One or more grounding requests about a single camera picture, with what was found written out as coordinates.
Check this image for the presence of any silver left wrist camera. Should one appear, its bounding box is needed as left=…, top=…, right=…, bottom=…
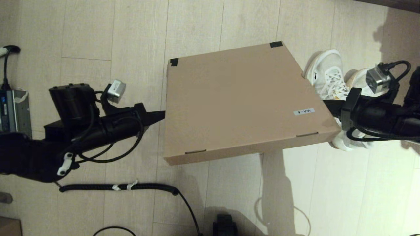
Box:
left=107, top=80, right=126, bottom=104

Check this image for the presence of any white sneaker with black logo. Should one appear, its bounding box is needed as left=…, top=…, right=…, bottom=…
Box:
left=304, top=49, right=350, bottom=100

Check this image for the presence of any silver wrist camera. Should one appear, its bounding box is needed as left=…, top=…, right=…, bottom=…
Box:
left=107, top=80, right=126, bottom=104
left=366, top=66, right=392, bottom=94

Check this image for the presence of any white tape strip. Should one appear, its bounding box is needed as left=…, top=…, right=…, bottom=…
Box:
left=113, top=180, right=139, bottom=191

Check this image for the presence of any thin black cable loop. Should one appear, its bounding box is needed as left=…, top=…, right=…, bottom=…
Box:
left=94, top=226, right=137, bottom=236

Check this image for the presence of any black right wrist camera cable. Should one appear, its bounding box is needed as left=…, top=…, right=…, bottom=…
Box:
left=346, top=61, right=420, bottom=142

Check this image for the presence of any black coiled floor cable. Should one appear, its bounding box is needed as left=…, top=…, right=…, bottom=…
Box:
left=54, top=180, right=203, bottom=236

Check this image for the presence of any dark wooden furniture edge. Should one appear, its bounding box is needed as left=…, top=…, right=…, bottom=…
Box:
left=354, top=0, right=420, bottom=13

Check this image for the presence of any brown cardboard piece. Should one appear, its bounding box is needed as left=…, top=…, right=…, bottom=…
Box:
left=0, top=217, right=23, bottom=236

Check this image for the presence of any brown cardboard shoe box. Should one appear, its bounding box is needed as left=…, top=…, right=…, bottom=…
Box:
left=163, top=41, right=342, bottom=165

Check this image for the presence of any white grey sneaker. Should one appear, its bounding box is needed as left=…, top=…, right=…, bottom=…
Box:
left=330, top=68, right=378, bottom=152

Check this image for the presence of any grey power supply box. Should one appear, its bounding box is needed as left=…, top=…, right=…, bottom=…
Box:
left=0, top=88, right=32, bottom=138

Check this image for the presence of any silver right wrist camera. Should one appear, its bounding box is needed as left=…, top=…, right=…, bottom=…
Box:
left=366, top=66, right=392, bottom=94

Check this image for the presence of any black power plug cable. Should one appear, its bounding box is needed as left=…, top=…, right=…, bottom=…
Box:
left=0, top=45, right=21, bottom=90

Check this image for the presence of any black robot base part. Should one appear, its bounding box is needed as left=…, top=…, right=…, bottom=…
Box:
left=213, top=214, right=237, bottom=236

